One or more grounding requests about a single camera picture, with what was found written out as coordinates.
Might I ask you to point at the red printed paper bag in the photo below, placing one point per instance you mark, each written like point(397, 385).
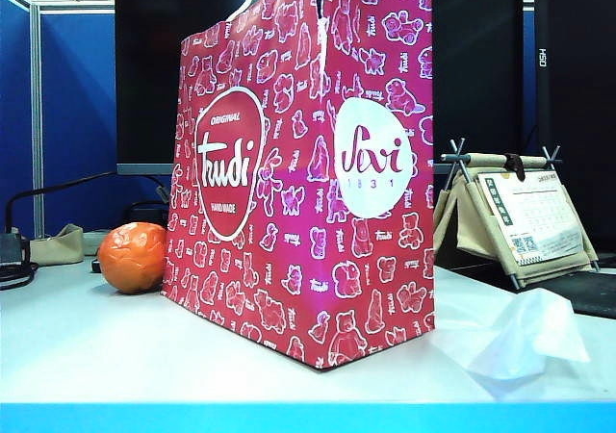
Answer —
point(298, 240)

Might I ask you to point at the wrinkled orange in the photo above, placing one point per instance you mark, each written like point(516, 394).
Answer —
point(132, 257)

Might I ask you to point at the black power adapter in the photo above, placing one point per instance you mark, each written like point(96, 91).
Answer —
point(144, 214)

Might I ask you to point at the large black computer monitor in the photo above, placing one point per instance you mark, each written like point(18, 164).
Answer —
point(144, 67)

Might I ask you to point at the beige canvas desk calendar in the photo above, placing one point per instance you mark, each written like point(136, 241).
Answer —
point(534, 226)

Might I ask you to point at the blue office partition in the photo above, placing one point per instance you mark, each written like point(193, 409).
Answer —
point(77, 115)

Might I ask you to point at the beige cloth pouch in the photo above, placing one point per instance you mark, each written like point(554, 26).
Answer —
point(58, 247)

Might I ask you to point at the white crumpled tissue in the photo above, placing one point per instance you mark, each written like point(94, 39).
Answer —
point(534, 337)

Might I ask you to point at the black HSD monitor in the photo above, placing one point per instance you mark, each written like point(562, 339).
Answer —
point(577, 115)

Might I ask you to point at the black desk mat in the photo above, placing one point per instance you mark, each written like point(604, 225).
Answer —
point(587, 293)

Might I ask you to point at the grey metal box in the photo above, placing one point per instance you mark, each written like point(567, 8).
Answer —
point(9, 249)

